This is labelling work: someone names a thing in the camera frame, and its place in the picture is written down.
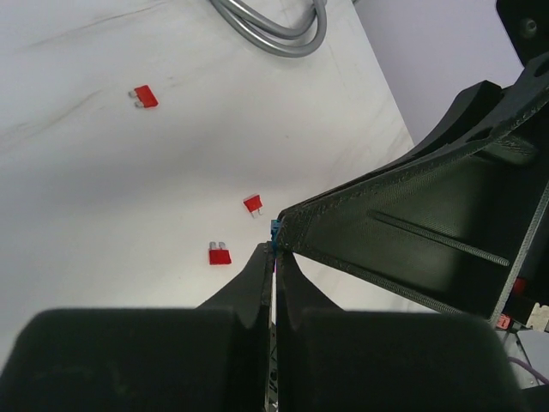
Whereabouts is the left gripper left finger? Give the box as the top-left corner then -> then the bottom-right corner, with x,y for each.
1,243 -> 275,411

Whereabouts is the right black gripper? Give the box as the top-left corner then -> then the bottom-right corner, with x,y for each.
411,0 -> 549,331

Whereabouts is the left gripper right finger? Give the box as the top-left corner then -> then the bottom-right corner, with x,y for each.
276,251 -> 528,411

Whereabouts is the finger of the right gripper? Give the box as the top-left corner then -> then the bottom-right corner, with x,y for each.
277,136 -> 548,320

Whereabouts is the blue fuse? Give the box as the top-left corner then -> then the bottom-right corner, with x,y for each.
270,220 -> 281,256

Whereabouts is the red fuse lower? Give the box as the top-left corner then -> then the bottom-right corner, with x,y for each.
208,241 -> 232,265

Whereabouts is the red fuse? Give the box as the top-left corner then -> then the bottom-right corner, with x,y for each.
208,241 -> 232,265
128,85 -> 159,109
243,194 -> 263,218

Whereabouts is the red fuse right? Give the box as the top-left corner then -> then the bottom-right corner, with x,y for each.
243,194 -> 263,218

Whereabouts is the red fuse far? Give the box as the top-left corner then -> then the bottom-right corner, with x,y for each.
128,85 -> 159,109

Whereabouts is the coiled grey metal hose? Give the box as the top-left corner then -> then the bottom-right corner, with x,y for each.
208,0 -> 329,59

